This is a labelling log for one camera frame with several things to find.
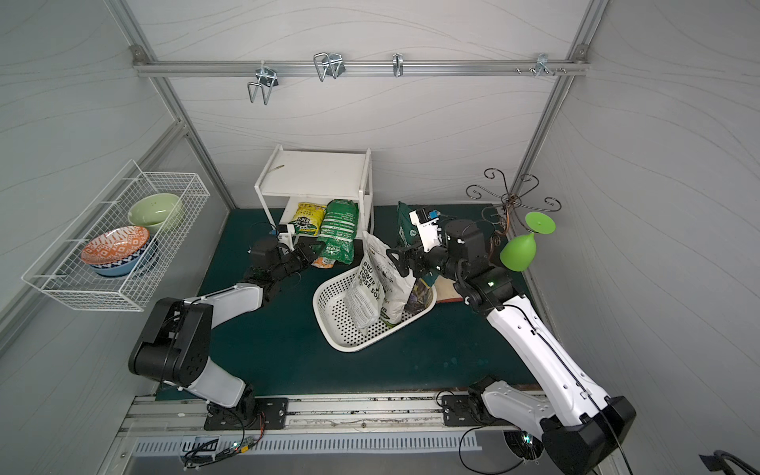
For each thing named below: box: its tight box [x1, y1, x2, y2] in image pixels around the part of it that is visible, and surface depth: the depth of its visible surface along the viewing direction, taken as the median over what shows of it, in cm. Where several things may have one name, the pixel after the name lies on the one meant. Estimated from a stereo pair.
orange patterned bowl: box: [81, 225, 151, 277], surface depth 63 cm
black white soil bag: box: [344, 254, 385, 337], surface depth 85 cm
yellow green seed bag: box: [287, 201, 327, 237], surface depth 92 cm
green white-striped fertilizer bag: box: [315, 198, 360, 266], surface depth 90 cm
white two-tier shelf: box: [254, 143, 375, 253], surface depth 84 cm
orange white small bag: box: [310, 257, 337, 270], surface depth 98 cm
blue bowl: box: [88, 241, 154, 277], surface depth 59 cm
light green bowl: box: [127, 192, 186, 235], surface depth 73 cm
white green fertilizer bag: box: [362, 230, 417, 327], surface depth 80 cm
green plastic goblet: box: [499, 211, 557, 273], surface depth 76 cm
